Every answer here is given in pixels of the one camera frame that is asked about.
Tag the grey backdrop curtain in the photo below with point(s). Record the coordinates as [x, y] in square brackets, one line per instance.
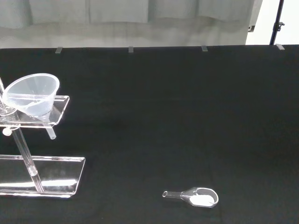
[140, 23]

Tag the grey tape strip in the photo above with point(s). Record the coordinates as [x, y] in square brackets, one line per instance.
[280, 46]
[59, 50]
[130, 49]

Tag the black bench cloth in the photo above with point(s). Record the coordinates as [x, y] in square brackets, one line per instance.
[163, 116]

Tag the glass weighing funnel with powder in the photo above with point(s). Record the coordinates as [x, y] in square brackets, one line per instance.
[201, 199]

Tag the black tripod pole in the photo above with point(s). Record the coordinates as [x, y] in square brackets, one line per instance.
[277, 23]

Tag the clear acrylic funnel stand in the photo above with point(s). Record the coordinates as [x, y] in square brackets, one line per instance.
[58, 177]

